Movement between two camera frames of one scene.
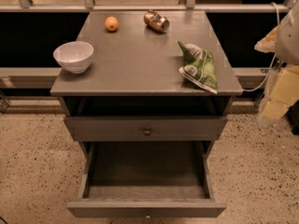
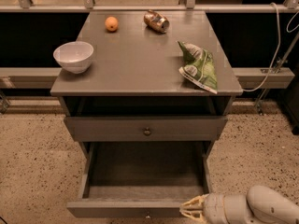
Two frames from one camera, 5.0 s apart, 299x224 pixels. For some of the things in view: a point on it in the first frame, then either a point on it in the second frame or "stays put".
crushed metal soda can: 156,21 stays put
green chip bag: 199,66 stays put
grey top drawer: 146,128 stays put
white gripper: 289,39 → 213,207
